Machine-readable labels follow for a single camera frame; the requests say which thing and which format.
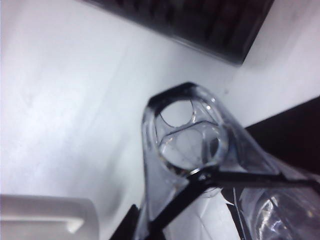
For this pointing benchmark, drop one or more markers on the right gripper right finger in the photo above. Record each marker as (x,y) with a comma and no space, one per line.
(287,217)

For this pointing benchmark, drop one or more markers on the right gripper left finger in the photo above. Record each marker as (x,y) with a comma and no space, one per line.
(37,207)

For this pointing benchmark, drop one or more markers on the transparent faceted plastic cup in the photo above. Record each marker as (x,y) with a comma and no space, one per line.
(150,140)

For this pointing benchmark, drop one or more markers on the black mouse pad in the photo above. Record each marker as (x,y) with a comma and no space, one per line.
(287,140)

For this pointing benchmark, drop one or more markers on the black keyboard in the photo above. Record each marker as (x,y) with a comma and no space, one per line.
(200,25)

